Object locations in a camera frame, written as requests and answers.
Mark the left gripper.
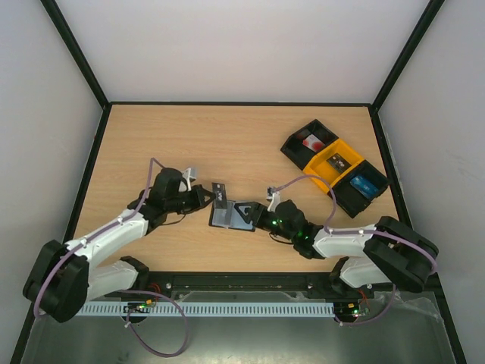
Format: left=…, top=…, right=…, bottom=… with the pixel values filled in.
left=166, top=184, right=216, bottom=215

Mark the dark credit card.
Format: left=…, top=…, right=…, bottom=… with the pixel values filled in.
left=212, top=182, right=227, bottom=209

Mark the black card holder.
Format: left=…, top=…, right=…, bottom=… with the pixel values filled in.
left=208, top=200, right=255, bottom=232

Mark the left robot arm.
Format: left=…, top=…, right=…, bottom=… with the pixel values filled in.
left=23, top=168, right=214, bottom=323

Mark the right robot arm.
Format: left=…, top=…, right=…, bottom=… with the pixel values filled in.
left=235, top=200, right=439, bottom=297

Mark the red white card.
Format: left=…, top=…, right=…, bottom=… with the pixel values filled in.
left=302, top=133, right=325, bottom=153

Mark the dark card in yellow bin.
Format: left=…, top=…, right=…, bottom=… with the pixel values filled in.
left=327, top=153, right=351, bottom=174

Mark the blue card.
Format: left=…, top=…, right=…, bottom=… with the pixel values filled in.
left=350, top=175, right=378, bottom=199

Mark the black bin far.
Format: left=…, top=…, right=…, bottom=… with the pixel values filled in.
left=280, top=119, right=338, bottom=170

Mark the black bin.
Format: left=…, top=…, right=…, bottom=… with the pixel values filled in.
left=280, top=119, right=338, bottom=170
left=332, top=160, right=390, bottom=218

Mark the yellow bin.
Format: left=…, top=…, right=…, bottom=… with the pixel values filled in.
left=303, top=139, right=364, bottom=188

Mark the black bin near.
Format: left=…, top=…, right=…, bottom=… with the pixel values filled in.
left=332, top=160, right=390, bottom=218

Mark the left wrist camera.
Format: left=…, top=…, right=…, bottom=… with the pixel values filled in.
left=182, top=167, right=197, bottom=190

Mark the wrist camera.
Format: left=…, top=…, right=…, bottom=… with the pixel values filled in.
left=266, top=187, right=281, bottom=212
left=182, top=167, right=197, bottom=190

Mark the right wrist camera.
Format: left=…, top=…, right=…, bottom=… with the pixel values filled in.
left=266, top=187, right=281, bottom=212

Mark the black front rail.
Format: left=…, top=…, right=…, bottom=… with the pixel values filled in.
left=37, top=269, right=440, bottom=300

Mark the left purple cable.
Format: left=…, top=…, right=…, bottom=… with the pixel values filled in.
left=33, top=157, right=190, bottom=356

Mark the white slotted cable duct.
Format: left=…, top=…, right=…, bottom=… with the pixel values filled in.
left=77, top=301, right=334, bottom=318

